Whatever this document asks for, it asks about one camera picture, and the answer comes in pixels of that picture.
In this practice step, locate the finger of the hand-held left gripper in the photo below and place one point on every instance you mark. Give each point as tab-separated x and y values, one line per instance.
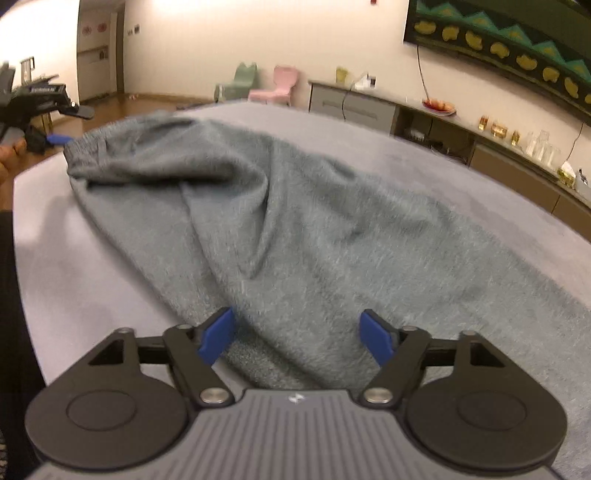
82	111
59	139

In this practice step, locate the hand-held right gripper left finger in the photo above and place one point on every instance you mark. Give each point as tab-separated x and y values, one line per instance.
216	334

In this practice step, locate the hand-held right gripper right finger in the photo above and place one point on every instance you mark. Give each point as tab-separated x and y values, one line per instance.
376	337

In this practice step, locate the grey sweatpants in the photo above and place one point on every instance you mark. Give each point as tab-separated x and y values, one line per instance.
323	254

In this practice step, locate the person's left hand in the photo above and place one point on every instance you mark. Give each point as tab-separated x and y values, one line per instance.
11	150

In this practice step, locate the green plastic child chair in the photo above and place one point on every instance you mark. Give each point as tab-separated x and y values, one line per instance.
238	83

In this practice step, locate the pink plastic child chair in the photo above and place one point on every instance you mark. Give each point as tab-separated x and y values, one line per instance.
277	90

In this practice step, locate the long low media cabinet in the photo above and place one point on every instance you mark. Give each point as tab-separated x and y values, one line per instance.
508	175

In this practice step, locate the red plate of fruit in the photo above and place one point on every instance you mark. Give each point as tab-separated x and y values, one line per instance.
438	106

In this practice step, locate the small gold ornament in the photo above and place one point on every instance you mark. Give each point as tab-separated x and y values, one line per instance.
515	137
484	123

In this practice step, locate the wide gold ornament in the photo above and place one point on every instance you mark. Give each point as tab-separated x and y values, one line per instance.
499	129

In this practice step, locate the gold tissue box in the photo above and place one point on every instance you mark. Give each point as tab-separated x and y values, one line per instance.
566	175

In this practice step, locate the group of clear glasses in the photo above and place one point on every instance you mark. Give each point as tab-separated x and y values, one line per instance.
542	147

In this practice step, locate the white power strip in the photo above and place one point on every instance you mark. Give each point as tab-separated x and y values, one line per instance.
364	82

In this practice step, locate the grey organizer box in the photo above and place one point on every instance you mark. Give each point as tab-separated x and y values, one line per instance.
583	181

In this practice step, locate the yellow cup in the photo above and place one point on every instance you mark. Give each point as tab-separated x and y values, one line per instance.
341	75

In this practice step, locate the dark wall hanging yellow shapes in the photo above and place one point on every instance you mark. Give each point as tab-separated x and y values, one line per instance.
508	41

